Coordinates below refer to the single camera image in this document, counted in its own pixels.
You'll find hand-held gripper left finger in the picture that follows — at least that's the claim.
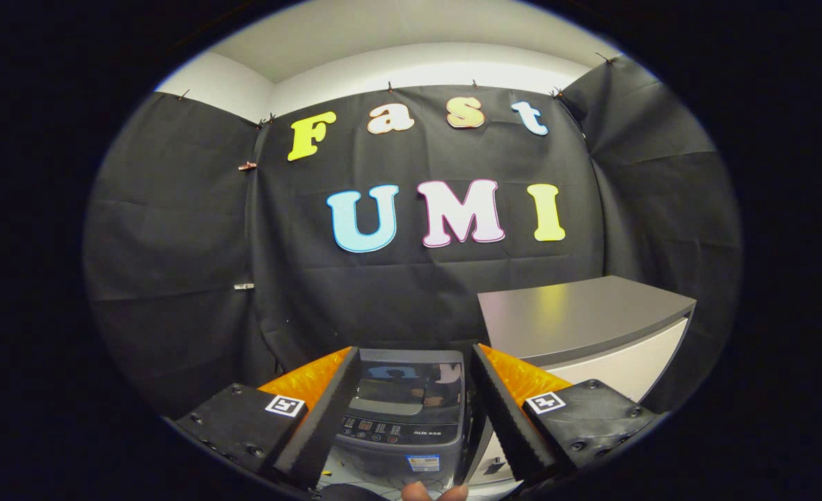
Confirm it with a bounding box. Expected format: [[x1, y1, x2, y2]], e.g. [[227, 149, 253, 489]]
[[175, 346, 361, 490]]

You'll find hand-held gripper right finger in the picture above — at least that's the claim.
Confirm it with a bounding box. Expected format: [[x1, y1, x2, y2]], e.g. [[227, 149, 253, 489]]
[[471, 343, 662, 486]]

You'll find grey washing machine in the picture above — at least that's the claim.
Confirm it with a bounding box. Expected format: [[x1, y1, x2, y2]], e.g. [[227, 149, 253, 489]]
[[317, 348, 484, 496]]

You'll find grey-topped white cabinet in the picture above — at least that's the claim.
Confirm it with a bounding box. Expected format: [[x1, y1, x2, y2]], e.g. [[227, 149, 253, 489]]
[[466, 276, 697, 488]]

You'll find black backdrop cloth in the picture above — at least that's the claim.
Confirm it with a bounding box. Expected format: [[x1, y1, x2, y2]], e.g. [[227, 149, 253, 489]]
[[82, 54, 743, 418]]

